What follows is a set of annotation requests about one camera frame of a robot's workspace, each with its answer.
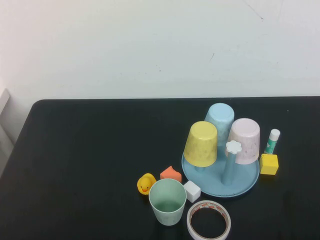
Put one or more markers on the green plastic cup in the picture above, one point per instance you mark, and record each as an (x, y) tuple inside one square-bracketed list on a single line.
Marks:
[(167, 215)]

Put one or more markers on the yellow plastic cup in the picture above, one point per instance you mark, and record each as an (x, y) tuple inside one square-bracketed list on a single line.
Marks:
[(201, 147)]

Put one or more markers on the blue plastic cup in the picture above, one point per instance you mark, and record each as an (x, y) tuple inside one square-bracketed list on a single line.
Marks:
[(221, 120)]

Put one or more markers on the blue cup stand tray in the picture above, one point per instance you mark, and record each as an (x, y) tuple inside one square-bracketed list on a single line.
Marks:
[(212, 182)]

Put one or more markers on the pink plastic cup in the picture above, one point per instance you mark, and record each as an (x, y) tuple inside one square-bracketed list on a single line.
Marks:
[(247, 140)]

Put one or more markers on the orange foam block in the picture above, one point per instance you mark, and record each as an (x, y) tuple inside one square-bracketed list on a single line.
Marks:
[(170, 174)]

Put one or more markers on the yellow rubber duck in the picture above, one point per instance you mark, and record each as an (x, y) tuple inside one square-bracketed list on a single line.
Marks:
[(145, 185)]

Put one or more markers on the white foam cube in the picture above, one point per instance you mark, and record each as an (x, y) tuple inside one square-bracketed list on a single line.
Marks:
[(192, 192)]

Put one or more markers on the white green glue stick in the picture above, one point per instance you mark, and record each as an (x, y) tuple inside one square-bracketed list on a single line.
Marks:
[(271, 145)]

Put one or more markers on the white adhesive tape roll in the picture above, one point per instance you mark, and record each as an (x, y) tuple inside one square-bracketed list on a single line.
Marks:
[(192, 231)]

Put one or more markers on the yellow cube block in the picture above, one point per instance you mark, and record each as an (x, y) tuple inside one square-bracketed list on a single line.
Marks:
[(268, 164)]

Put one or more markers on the white furniture panel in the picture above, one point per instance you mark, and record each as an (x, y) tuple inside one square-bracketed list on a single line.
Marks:
[(4, 100)]

